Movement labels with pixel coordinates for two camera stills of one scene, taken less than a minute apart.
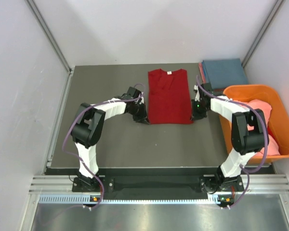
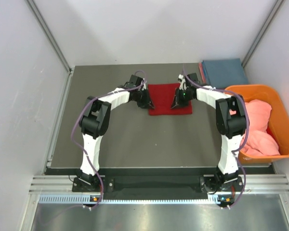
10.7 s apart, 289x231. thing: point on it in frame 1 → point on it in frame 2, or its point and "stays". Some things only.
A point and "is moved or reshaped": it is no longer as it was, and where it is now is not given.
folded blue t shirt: (220, 73) stays
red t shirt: (168, 97) is moved or reshaped
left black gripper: (142, 118) → (147, 102)
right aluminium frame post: (274, 10) stays
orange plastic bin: (279, 123) stays
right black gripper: (194, 115) → (177, 102)
